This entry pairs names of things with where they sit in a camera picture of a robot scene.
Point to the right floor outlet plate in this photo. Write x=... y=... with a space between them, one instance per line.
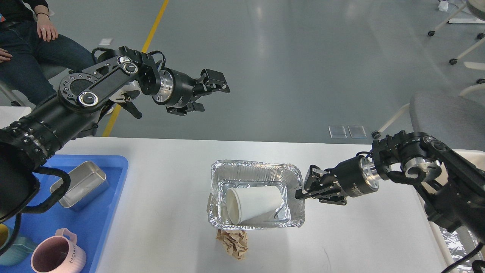
x=357 y=132

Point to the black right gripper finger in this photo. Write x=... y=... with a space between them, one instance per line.
x=313 y=178
x=315 y=194

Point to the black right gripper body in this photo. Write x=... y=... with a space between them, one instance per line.
x=351 y=178

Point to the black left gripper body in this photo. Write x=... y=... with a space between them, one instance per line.
x=176 y=89

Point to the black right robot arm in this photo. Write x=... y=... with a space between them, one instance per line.
x=451 y=187

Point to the floor outlet plate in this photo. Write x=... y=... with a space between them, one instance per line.
x=338 y=132
x=357 y=132

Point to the teal mug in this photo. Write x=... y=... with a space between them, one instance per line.
x=20 y=249

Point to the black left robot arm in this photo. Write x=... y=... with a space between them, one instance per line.
x=118 y=76

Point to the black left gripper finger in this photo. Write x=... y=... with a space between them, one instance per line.
x=210 y=81
x=183 y=111

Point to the white side table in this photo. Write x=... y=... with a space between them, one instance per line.
x=11 y=114

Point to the white plastic bin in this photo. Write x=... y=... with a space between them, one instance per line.
x=439 y=231

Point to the stainless steel square dish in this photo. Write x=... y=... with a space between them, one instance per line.
x=88 y=181

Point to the grey office chair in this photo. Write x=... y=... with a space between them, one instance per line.
x=456 y=121

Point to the blue plastic tray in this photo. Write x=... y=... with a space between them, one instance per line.
x=91 y=223

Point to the brown paper ball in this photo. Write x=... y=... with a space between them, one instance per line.
x=235 y=242

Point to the white paper on floor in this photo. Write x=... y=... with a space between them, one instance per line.
x=106 y=42

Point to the aluminium foil tray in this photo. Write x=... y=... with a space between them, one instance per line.
x=240 y=174

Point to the pink ribbed mug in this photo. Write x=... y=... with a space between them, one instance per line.
x=59 y=254

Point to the left floor outlet plate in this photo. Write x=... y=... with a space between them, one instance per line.
x=338 y=132

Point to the seated person in black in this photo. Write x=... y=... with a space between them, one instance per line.
x=28 y=37

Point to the white paper cup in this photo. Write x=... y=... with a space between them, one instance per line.
x=243 y=204

